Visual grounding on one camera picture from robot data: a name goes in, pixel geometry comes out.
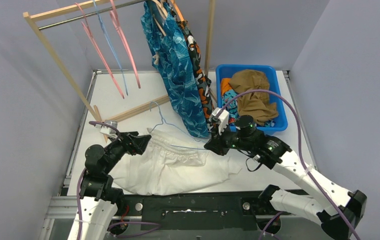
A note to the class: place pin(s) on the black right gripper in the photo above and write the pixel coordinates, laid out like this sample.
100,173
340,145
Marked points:
216,144

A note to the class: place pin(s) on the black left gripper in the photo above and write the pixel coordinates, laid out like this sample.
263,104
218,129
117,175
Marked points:
130,142

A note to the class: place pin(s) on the white shorts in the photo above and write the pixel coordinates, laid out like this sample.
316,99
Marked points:
172,164

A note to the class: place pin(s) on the light blue shark print shorts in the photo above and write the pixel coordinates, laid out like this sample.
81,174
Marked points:
232,108

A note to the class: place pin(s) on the thick pink hanger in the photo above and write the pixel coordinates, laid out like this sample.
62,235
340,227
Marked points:
116,24

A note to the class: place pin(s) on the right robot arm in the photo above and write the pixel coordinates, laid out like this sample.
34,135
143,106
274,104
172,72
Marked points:
334,208

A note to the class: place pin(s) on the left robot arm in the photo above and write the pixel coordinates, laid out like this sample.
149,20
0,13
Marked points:
97,200

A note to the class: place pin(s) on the orange camouflage shorts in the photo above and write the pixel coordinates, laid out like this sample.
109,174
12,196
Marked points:
202,82

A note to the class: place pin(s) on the dark blue leaf print shorts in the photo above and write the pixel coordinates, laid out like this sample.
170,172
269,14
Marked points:
171,59

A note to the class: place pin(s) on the orange hanger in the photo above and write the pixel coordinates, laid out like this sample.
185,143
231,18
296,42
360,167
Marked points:
181,18

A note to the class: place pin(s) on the wooden hanger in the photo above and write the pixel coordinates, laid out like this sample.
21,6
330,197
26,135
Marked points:
159,14

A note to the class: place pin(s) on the blue plastic bin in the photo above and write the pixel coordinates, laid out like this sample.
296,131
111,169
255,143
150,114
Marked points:
228,70

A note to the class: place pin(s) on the wooden clothes rack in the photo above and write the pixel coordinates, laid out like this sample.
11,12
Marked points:
32,19

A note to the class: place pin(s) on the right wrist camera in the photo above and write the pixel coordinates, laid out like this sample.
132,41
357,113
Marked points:
219,119

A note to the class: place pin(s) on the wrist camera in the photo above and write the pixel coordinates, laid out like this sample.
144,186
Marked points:
108,130
219,119

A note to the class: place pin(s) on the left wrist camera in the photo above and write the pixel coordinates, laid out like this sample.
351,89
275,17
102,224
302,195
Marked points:
108,130

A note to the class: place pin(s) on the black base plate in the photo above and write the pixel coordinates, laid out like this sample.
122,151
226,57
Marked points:
199,211

